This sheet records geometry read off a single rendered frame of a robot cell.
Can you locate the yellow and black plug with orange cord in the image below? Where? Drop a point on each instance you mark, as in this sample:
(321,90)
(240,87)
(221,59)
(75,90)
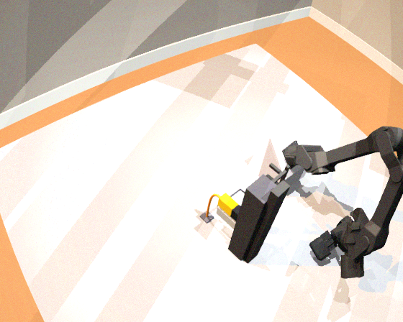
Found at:
(228,204)

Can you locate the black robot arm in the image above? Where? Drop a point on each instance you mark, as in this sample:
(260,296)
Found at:
(359,242)

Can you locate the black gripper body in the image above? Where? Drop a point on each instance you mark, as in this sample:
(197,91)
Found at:
(322,248)

